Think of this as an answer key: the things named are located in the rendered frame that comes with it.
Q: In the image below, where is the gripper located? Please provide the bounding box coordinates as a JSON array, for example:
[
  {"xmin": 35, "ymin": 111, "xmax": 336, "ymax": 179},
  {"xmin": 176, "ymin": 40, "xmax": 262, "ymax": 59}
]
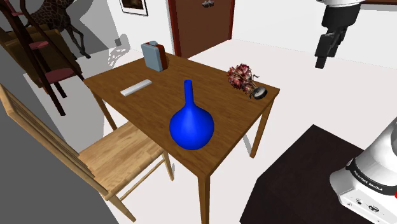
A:
[{"xmin": 314, "ymin": 3, "xmax": 361, "ymax": 69}]

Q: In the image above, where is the black round clock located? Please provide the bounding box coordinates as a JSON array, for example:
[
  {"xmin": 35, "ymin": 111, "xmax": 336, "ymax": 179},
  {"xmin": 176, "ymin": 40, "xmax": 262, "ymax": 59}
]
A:
[{"xmin": 249, "ymin": 85, "xmax": 268, "ymax": 101}]

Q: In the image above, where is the dried red flower bunch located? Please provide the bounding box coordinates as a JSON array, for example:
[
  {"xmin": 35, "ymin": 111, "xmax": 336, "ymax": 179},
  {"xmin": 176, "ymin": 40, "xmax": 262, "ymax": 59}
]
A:
[{"xmin": 226, "ymin": 63, "xmax": 260, "ymax": 94}]

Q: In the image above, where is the brown door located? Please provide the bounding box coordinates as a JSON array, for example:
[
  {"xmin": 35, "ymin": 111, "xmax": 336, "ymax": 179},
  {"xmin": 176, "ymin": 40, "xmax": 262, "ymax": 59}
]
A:
[{"xmin": 167, "ymin": 0, "xmax": 236, "ymax": 59}]

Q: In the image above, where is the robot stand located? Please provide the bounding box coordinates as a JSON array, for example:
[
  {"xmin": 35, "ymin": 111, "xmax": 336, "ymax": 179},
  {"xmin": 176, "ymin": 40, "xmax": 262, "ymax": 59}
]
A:
[{"xmin": 239, "ymin": 123, "xmax": 397, "ymax": 224}]

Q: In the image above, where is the blue round vase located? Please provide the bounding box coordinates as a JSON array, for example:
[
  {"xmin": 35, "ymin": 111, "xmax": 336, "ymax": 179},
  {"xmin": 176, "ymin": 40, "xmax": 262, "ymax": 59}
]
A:
[{"xmin": 169, "ymin": 80, "xmax": 215, "ymax": 151}]

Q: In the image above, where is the white flat remote control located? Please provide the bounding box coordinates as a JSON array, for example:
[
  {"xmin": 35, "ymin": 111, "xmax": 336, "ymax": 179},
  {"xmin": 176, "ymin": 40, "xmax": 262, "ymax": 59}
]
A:
[{"xmin": 120, "ymin": 79, "xmax": 153, "ymax": 97}]

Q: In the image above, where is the light wooden chair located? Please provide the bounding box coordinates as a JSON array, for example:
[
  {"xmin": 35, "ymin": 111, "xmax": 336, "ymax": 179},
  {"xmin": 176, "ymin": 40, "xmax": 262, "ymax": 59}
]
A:
[{"xmin": 0, "ymin": 83, "xmax": 176, "ymax": 223}]

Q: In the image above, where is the dark chair with red seat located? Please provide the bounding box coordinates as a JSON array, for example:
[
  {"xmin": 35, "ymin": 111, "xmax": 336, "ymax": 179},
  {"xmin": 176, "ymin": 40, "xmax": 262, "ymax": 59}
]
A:
[{"xmin": 0, "ymin": 0, "xmax": 85, "ymax": 117}]

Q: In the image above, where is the giraffe figure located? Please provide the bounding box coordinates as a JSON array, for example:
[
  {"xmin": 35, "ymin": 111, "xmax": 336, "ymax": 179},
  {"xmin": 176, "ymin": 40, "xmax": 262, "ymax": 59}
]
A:
[{"xmin": 29, "ymin": 0, "xmax": 92, "ymax": 60}]

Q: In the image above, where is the framed wall picture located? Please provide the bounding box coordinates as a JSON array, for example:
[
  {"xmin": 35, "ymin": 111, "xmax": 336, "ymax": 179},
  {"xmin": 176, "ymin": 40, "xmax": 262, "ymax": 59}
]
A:
[{"xmin": 118, "ymin": 0, "xmax": 149, "ymax": 17}]

